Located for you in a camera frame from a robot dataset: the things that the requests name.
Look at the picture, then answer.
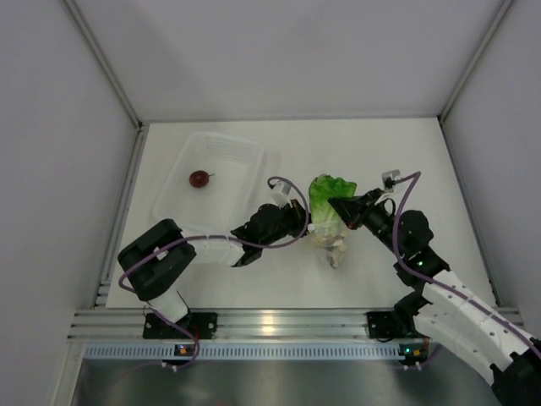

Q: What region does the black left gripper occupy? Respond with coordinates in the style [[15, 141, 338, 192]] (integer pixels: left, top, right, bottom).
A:
[[260, 200, 325, 249]]

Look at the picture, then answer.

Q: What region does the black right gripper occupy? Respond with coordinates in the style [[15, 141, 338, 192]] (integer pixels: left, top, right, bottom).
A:
[[331, 187, 406, 256]]

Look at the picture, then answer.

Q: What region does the fake green lettuce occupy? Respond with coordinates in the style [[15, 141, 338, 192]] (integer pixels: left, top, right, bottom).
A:
[[309, 174, 358, 229]]

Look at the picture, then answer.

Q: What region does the clear dotted zip bag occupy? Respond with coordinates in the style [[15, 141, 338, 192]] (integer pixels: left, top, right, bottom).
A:
[[309, 221, 348, 265]]

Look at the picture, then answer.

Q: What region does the fake red apple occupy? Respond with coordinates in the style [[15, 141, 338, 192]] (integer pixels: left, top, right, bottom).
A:
[[189, 170, 214, 189]]

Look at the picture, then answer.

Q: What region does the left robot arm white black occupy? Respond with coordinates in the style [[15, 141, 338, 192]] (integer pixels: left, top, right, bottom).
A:
[[117, 200, 310, 338]]

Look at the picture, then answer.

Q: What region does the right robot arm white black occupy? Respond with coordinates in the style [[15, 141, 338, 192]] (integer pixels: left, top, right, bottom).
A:
[[329, 189, 540, 405]]

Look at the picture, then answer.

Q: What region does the fake grey fish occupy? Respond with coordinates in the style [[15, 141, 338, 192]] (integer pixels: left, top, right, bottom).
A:
[[324, 239, 347, 269]]

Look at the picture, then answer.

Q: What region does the white perforated plastic basket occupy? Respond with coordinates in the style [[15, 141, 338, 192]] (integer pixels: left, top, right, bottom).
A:
[[152, 132, 265, 231]]

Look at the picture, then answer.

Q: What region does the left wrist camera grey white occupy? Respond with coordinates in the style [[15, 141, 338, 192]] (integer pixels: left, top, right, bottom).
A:
[[270, 181, 291, 208]]

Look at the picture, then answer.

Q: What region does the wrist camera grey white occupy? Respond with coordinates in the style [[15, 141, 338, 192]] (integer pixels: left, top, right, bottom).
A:
[[381, 169, 402, 194], [270, 181, 291, 208]]

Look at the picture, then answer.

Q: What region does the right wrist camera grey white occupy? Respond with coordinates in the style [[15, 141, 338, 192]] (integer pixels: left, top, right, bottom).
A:
[[381, 169, 402, 194]]

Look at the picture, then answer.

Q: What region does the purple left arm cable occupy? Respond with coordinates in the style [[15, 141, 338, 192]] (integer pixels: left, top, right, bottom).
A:
[[117, 176, 312, 373]]

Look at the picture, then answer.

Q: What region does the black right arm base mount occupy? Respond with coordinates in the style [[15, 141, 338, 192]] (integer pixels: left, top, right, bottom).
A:
[[366, 292, 429, 343]]

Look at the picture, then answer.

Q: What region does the grey slotted cable duct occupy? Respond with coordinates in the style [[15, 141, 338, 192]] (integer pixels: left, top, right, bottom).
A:
[[85, 343, 425, 361]]

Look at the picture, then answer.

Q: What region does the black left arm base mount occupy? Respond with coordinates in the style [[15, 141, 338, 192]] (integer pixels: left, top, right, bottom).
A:
[[143, 312, 218, 340]]

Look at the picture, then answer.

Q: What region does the aluminium mounting rail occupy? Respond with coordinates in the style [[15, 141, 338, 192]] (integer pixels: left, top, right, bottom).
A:
[[69, 307, 525, 340]]

